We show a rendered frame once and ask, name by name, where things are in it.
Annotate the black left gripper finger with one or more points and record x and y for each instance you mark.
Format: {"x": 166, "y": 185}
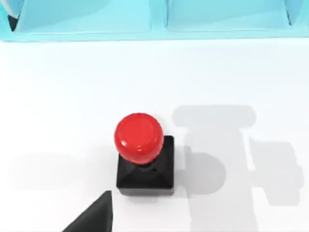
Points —
{"x": 97, "y": 214}

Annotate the red and black stamp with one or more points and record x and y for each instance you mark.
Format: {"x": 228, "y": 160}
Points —
{"x": 142, "y": 154}

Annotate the light blue rack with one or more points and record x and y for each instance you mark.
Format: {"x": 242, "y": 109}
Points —
{"x": 154, "y": 21}

